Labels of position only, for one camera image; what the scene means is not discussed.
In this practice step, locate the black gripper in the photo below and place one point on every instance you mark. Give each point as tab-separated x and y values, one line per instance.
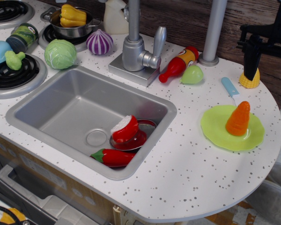
258	39

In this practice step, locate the orange toy carrot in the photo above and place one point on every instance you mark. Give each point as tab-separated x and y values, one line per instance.
238	121

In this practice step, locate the lime green plate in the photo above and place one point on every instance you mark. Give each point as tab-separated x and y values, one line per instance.
213	124

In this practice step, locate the yellow toy corn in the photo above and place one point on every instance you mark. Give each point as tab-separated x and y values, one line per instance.
245	82

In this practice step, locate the green toy pear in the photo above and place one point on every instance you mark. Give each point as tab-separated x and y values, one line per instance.
192	75

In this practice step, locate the red ketchup bottle toy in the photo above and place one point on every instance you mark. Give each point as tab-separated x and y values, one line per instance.
180	63

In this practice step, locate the silver toy faucet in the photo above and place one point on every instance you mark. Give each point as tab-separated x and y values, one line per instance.
135	63

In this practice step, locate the red white toy apple half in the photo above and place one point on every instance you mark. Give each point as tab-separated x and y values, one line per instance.
125	130

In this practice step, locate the cream toy bottle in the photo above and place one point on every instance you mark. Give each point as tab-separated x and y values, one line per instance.
114	20

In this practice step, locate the purple striped toy onion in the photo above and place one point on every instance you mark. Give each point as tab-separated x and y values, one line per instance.
99	42

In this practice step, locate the red toy chili pepper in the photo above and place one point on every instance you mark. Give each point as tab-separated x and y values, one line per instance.
113	158

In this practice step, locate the grey sink basin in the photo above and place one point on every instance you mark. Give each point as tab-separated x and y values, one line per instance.
75	110

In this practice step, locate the yellow toy bell pepper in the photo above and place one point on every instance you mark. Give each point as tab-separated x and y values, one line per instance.
72	17

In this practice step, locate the green toy cabbage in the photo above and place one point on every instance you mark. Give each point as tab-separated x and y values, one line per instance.
60	54

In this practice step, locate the small steel pot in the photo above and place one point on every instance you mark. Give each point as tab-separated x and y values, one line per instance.
53	17

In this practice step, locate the rear right stove burner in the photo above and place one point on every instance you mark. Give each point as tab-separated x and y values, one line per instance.
48	34

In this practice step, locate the green labelled toy can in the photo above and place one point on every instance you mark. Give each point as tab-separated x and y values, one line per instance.
22	37

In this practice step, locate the toy oven door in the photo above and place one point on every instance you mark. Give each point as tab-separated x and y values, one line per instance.
20	190

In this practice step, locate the light green toy broccoli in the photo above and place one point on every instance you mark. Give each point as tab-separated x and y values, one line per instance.
14	60

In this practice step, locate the front black stove burner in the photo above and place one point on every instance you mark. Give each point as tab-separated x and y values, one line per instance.
17	83

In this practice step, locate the rear left stove burner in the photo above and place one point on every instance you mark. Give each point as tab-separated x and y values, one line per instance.
14	12

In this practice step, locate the blue handled toy knife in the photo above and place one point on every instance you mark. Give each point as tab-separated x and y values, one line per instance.
231	90

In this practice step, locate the grey vertical post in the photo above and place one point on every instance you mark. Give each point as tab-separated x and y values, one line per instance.
208	57

